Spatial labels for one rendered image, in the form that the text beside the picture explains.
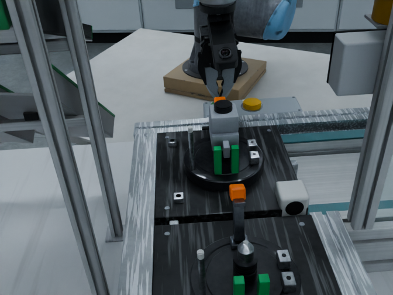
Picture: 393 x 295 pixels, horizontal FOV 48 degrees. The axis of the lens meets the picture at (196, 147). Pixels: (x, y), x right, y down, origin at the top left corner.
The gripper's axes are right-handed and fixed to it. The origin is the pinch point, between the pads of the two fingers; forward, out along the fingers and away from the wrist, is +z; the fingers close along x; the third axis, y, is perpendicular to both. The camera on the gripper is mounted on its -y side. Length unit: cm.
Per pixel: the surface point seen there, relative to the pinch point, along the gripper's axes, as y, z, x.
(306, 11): 260, 72, -94
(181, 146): -14.9, 1.4, 8.8
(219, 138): -24.8, -6.6, 2.6
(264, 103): 0.9, 2.5, -9.9
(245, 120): -5.4, 2.5, -4.7
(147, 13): 281, 71, 33
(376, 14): -33.9, -28.4, -15.0
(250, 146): -21.0, -2.0, -3.2
